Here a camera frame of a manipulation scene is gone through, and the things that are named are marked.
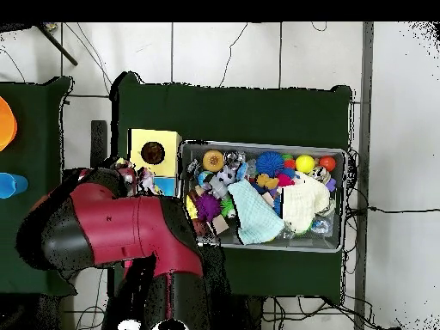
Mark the light blue muslin cloth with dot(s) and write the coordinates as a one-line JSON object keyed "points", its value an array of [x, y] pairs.
{"points": [[256, 213]]}

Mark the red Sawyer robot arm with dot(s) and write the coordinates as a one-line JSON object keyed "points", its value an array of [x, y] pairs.
{"points": [[113, 227]]}

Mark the shallow metal mesh bin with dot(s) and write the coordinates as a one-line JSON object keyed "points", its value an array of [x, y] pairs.
{"points": [[247, 147]]}

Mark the wooden box with three holes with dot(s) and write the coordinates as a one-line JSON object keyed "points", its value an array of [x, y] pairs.
{"points": [[170, 144]]}

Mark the blue globe ball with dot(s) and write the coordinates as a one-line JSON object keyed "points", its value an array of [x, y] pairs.
{"points": [[203, 177]]}

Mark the toy burger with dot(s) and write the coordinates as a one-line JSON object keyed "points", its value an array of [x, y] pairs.
{"points": [[213, 161]]}

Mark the purple spiky ball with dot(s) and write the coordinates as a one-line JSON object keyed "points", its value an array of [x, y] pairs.
{"points": [[208, 207]]}

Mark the yellow cheese toy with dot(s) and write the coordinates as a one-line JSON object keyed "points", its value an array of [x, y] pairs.
{"points": [[191, 208]]}

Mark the brown toy football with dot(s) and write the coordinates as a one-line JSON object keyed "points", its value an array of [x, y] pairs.
{"points": [[200, 227]]}

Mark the large blue spiky ball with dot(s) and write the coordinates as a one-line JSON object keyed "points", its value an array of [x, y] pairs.
{"points": [[270, 164]]}

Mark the dark green table cloth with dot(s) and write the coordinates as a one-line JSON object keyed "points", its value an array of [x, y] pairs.
{"points": [[223, 113], [31, 137]]}

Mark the cream muslin cloth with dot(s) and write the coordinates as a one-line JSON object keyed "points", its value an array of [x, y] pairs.
{"points": [[302, 202]]}

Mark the yellow smooth ball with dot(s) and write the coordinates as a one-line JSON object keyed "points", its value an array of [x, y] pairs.
{"points": [[305, 164]]}

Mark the orange smooth ball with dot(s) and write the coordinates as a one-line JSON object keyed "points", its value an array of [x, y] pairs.
{"points": [[327, 163]]}

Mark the black flat panel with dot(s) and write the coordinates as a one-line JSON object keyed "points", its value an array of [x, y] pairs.
{"points": [[98, 144]]}

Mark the blue plastic cup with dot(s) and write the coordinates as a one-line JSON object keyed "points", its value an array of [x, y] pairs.
{"points": [[12, 185]]}

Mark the black rod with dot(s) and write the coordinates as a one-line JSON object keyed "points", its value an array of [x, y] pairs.
{"points": [[58, 46]]}

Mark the orange plastic object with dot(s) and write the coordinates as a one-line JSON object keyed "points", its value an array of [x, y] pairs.
{"points": [[7, 123]]}

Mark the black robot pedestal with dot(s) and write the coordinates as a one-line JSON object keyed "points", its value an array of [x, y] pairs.
{"points": [[252, 316]]}

